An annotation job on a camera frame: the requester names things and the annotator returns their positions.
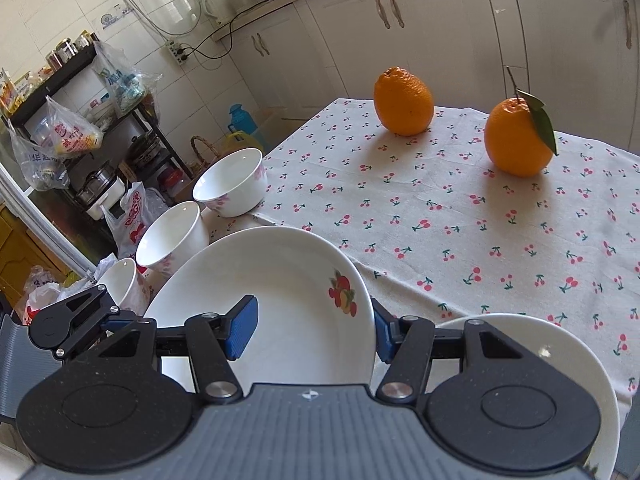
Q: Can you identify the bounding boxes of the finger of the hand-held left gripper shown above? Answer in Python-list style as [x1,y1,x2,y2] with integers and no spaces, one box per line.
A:
[55,284,151,361]

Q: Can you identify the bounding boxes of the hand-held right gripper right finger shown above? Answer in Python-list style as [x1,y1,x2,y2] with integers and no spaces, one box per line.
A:
[371,298,568,405]

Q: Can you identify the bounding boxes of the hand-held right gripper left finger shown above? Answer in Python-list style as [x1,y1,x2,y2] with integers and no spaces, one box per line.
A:
[62,294,259,406]

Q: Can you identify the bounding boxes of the white floral print bowl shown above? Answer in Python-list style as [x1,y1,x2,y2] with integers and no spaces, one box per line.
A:
[135,201,208,278]
[192,148,267,218]
[95,257,151,318]

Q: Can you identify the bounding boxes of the white fruit print plate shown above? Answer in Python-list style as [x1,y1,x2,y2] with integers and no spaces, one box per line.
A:
[434,312,622,480]
[144,225,377,401]

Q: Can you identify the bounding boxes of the white red print plastic bag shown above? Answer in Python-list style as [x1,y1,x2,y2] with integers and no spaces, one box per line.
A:
[102,182,168,261]

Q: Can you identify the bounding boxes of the metal pot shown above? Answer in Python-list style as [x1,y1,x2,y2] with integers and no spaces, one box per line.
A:
[75,162,126,211]

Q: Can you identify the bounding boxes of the cherry print tablecloth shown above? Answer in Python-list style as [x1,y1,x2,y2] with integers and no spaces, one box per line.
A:
[200,97,640,411]

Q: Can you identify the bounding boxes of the cardboard box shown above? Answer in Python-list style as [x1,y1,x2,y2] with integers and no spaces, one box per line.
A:
[170,107,283,203]

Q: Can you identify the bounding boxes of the clear plastic bag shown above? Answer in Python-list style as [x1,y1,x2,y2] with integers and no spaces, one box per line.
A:
[30,95,103,158]
[92,40,163,116]
[7,120,68,191]

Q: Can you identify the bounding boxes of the wicker basket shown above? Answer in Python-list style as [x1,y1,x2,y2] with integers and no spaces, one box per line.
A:
[189,135,221,181]

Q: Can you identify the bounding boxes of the yellow plastic bag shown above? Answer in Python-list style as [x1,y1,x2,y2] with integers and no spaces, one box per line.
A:
[220,130,251,153]

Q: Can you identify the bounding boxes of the blue thermos jug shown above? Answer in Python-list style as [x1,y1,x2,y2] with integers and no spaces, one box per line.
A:
[227,104,261,136]

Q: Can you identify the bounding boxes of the orange without leaf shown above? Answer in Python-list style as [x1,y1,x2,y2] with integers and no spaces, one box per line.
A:
[373,66,435,137]

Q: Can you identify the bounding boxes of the black shelf rack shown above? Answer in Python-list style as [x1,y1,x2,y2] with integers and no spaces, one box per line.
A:
[0,42,193,281]

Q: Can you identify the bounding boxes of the orange with green leaf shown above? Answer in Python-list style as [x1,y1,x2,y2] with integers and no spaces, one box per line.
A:
[484,66,559,178]

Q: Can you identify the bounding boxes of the white power strip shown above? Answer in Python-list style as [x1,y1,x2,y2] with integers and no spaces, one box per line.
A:
[167,40,191,66]

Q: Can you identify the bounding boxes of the white electric kettle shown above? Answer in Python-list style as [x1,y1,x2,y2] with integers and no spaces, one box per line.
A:
[202,0,227,25]

